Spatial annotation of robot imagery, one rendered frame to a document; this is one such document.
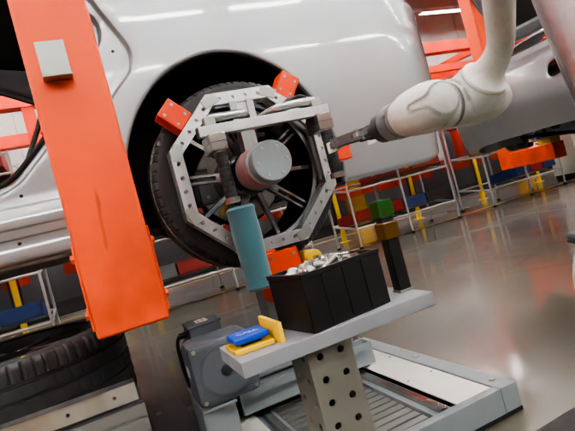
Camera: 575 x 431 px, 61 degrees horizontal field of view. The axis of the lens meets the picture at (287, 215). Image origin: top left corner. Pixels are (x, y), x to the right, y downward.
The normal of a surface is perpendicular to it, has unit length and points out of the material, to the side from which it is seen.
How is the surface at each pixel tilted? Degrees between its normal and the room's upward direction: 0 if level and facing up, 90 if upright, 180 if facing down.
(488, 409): 90
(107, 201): 90
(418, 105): 90
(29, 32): 90
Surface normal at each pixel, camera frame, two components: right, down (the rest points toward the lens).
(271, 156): 0.36, -0.09
